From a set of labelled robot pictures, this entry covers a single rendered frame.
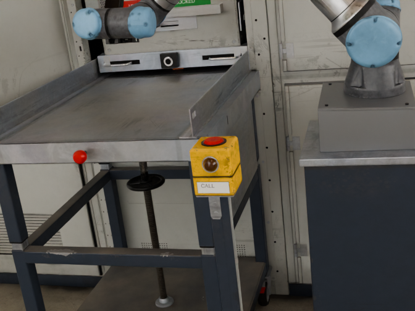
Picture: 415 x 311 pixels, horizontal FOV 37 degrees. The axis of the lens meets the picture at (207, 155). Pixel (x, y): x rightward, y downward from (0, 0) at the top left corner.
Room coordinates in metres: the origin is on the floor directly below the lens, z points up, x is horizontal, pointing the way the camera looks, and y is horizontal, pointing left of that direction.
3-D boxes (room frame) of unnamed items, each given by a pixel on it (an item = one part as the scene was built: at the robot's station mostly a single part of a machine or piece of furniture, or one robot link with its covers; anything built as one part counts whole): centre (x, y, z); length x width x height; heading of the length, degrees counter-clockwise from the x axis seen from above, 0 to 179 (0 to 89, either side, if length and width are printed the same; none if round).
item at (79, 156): (1.42, 0.30, 0.82); 0.04 x 0.03 x 0.03; 163
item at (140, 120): (1.76, 0.19, 0.82); 0.68 x 0.62 x 0.06; 163
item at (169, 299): (1.76, 0.20, 0.18); 0.06 x 0.06 x 0.02
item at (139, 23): (1.59, 0.14, 1.10); 0.11 x 0.11 x 0.08; 73
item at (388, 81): (1.53, -0.44, 0.91); 0.15 x 0.15 x 0.10
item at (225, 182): (1.15, -0.02, 0.85); 0.08 x 0.08 x 0.10; 73
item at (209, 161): (1.10, 0.00, 0.87); 0.03 x 0.01 x 0.03; 73
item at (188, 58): (2.14, 0.08, 0.89); 0.54 x 0.05 x 0.06; 73
